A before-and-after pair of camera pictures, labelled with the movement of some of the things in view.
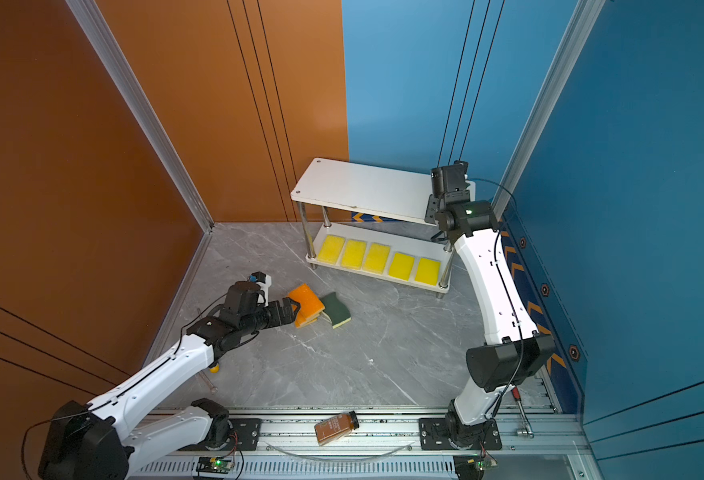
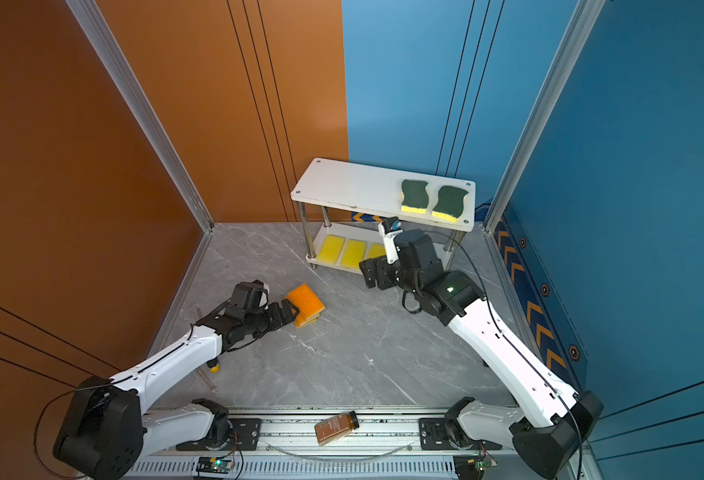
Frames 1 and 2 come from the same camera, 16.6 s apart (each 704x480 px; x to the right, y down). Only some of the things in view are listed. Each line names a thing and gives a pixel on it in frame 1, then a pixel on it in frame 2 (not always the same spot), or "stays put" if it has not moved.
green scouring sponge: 335,309 to 415,197
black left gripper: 290,314 stays put
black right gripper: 431,206 to 381,266
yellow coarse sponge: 353,254 stays put
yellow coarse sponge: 331,249 stays put
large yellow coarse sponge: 376,258 stays put
